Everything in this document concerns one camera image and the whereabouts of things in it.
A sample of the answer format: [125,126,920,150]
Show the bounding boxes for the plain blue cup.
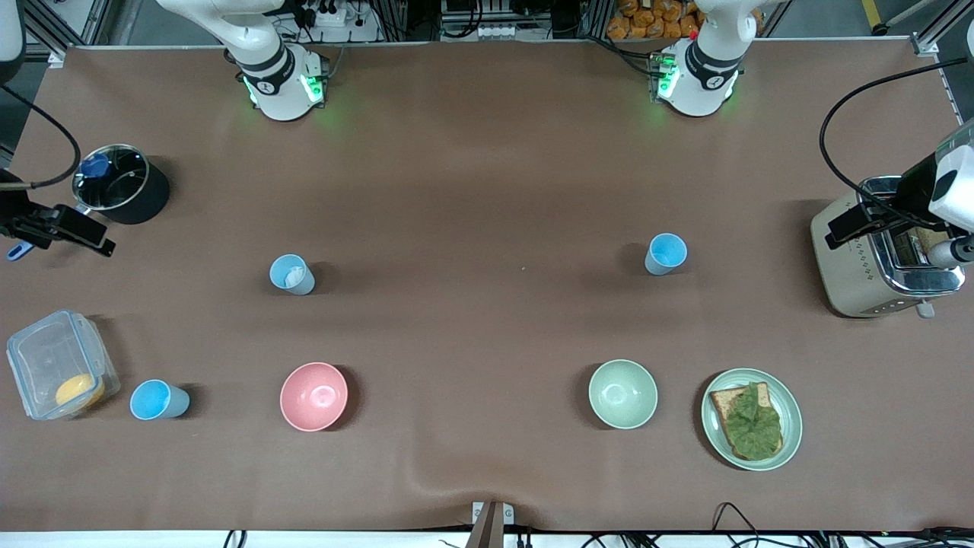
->
[129,379,191,421]
[645,233,688,276]

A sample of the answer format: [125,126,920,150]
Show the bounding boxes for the blue cup holding white paper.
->
[269,253,316,296]

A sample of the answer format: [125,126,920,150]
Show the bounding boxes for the beige chrome toaster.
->
[810,177,967,319]

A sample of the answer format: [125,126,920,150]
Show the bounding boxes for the glass pot lid blue knob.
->
[72,145,150,212]

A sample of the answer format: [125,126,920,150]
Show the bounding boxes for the clear plastic food container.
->
[6,309,121,421]

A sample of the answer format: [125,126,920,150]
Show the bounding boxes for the yellow round food piece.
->
[55,373,106,412]

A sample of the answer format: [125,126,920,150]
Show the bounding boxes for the pale green plate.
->
[701,368,804,472]

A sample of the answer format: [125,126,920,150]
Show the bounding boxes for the toast slice under lettuce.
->
[709,382,785,462]

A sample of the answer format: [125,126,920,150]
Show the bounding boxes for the green lettuce leaf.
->
[723,383,783,460]

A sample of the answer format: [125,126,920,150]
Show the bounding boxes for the pink bowl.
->
[279,362,349,432]

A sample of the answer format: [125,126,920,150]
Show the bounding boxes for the pale green bowl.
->
[588,359,659,430]

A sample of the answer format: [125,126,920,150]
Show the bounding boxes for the white power strip with plugs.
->
[303,0,352,28]

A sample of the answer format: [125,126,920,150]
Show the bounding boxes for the brown table mat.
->
[0,38,974,534]

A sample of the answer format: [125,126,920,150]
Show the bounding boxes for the black saucepan blue handle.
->
[6,143,171,262]

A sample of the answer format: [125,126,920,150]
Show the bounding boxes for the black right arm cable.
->
[0,84,82,190]

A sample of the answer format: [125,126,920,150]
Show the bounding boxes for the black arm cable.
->
[0,84,82,190]
[819,57,974,229]

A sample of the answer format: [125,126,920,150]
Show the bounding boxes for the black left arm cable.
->
[819,57,974,229]

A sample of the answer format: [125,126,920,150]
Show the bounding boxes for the black looped floor cable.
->
[711,502,763,548]

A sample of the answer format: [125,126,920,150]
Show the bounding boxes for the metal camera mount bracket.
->
[466,501,515,548]

